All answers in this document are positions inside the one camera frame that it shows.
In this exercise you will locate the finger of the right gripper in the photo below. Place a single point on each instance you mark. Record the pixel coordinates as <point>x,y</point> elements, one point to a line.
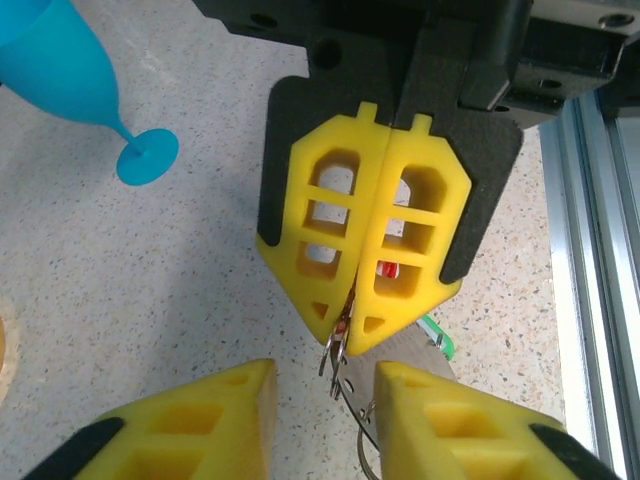
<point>295,225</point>
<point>450,210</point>

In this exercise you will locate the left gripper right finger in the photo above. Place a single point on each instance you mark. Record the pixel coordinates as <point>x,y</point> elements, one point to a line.
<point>475,440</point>

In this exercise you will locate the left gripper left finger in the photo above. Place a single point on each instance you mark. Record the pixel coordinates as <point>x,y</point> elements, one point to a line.
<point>200,440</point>

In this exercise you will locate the key with green tag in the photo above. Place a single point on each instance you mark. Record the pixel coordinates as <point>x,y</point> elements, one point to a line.
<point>440,340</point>

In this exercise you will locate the metal key plate with rings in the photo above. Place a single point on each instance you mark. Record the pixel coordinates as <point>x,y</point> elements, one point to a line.
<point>400,350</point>

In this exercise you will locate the teal plastic goblet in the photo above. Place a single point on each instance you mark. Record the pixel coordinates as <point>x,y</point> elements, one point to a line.
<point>60,70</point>

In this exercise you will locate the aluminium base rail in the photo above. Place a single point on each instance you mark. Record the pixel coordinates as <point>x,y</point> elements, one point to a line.
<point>595,300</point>

